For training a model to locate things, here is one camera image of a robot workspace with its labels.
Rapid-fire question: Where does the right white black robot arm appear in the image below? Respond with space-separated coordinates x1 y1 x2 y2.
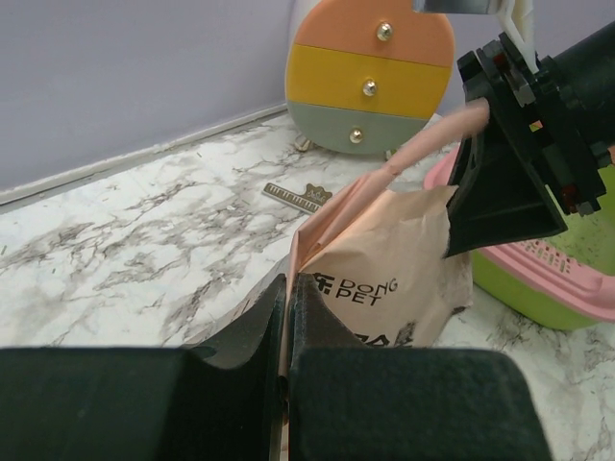
448 24 614 255

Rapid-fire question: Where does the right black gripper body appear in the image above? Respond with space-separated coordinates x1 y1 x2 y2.
457 32 603 215

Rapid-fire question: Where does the pink green litter box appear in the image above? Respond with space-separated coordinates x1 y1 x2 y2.
422 143 615 331

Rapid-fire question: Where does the metal bag sealing clip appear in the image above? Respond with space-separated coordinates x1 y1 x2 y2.
262 182 332 214

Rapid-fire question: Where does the grey metal litter scoop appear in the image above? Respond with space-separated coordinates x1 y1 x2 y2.
411 0 502 15

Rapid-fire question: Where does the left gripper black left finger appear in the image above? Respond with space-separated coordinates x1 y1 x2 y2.
1 276 285 460

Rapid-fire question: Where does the pink cat litter bag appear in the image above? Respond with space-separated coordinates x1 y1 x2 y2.
182 103 491 461

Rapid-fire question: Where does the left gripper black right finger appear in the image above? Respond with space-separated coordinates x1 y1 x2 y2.
288 275 552 460

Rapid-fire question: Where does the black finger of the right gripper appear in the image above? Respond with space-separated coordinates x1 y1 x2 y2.
447 132 568 256

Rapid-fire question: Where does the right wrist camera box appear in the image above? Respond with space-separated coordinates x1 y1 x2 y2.
497 0 539 74

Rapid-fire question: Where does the round pastel drawer cabinet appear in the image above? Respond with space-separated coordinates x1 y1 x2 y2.
284 0 455 156

